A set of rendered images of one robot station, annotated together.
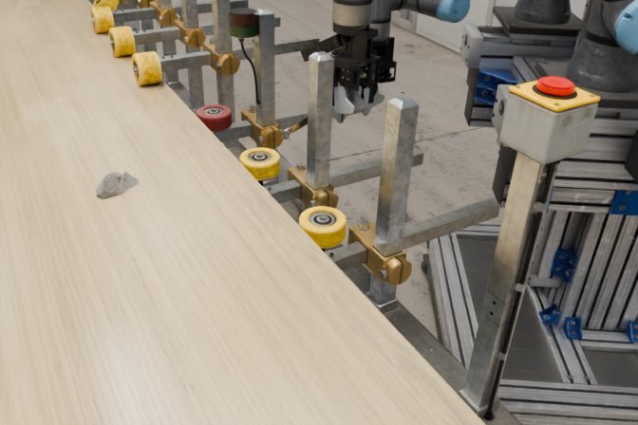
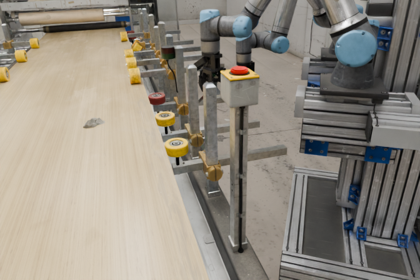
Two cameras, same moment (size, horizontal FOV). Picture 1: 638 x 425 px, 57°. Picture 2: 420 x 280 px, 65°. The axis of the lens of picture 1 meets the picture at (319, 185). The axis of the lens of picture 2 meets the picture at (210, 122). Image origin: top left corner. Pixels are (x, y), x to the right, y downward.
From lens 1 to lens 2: 0.40 m
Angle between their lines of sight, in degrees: 15
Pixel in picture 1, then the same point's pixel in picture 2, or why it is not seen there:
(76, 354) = (37, 185)
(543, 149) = (229, 99)
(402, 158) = (210, 114)
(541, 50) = not seen: hidden behind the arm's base
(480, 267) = (317, 195)
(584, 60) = (336, 70)
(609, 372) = (379, 262)
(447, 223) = (252, 154)
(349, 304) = (164, 179)
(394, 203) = (209, 137)
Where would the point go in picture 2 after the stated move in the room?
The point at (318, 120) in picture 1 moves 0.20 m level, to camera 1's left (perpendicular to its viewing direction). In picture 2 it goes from (190, 97) to (143, 94)
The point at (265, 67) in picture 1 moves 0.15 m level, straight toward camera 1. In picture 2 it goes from (179, 74) to (170, 84)
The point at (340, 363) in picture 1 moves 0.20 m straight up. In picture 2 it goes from (143, 202) to (134, 132)
